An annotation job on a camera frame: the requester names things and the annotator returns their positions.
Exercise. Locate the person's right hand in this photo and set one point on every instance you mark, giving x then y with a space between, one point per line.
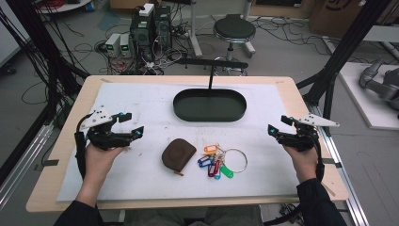
302 163

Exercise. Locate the black computer tower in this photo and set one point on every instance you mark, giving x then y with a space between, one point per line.
163 26
141 37

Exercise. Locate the grey power supply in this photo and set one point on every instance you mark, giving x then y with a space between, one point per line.
113 44
125 45

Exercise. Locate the black key rack with tray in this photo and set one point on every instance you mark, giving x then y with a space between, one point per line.
209 105

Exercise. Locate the cardboard box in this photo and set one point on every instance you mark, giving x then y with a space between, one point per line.
332 15

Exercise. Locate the aluminium rail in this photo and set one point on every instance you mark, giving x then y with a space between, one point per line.
345 175
22 157

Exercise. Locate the person's left hand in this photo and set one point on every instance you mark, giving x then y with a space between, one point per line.
99 163

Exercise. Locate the white foam mat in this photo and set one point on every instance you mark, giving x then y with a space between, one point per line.
141 175

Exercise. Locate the white box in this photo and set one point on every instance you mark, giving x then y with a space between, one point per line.
146 10

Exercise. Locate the brown pouch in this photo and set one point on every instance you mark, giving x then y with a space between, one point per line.
178 155

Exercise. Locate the black tape strip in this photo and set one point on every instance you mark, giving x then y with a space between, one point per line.
331 162
50 162

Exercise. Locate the black round stool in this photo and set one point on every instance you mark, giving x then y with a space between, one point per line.
234 29

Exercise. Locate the white platform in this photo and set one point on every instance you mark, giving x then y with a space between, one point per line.
360 106

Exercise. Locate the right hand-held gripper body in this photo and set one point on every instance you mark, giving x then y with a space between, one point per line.
302 139

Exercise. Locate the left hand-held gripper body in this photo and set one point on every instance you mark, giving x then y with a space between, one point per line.
103 138

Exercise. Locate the white table leg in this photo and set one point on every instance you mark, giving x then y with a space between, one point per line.
195 34

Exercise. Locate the white round table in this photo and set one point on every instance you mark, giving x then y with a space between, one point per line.
62 5

